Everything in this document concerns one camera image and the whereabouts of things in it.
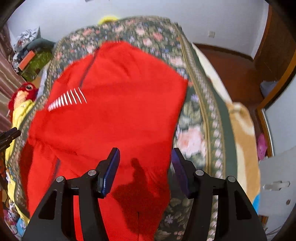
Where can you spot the red plush bird toy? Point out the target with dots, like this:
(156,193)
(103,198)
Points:
(27,91)

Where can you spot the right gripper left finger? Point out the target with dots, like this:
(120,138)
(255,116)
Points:
(54,217)

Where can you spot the beige orange blanket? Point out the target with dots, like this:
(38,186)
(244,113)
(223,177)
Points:
(248,172)

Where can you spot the pile of clutter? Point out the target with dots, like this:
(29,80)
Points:
(23,40)

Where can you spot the floral bedspread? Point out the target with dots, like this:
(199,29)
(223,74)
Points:
(203,133)

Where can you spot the brown wooden door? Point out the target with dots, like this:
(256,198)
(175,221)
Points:
(275,58)

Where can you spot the white wall socket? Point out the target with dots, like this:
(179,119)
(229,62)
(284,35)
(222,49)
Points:
(211,34)

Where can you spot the red zip jacket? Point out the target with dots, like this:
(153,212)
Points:
(118,97)

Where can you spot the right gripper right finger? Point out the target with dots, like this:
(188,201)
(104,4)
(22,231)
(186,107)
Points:
(236,216)

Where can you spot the yellow garment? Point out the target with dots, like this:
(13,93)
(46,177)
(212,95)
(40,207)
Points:
(12,160)

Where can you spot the striped red curtain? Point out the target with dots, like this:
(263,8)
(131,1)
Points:
(9,80)

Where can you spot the orange box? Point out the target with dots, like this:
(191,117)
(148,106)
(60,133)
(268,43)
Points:
(25,61)

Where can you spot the grey pillow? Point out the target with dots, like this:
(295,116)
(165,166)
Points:
(40,43)

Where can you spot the green patterned box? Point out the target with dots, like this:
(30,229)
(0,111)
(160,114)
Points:
(35,65)

